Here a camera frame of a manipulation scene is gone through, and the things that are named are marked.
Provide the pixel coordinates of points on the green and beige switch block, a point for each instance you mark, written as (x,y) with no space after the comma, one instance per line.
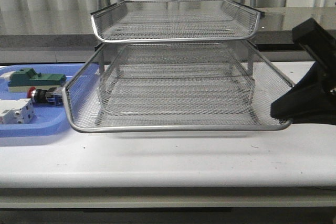
(25,78)

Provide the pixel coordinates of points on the white circuit breaker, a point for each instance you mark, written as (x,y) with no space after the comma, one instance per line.
(17,111)

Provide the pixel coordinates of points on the red emergency stop button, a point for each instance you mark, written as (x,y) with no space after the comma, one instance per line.
(52,96)

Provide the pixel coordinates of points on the grey metal rack frame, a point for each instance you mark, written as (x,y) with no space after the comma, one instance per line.
(176,65)

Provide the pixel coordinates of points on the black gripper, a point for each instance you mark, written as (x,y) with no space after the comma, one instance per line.
(312,99)

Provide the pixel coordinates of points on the blue plastic tray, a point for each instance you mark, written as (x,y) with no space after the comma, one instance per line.
(48,120)

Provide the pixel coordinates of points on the silver mesh top tray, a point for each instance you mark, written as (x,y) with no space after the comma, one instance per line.
(175,20)

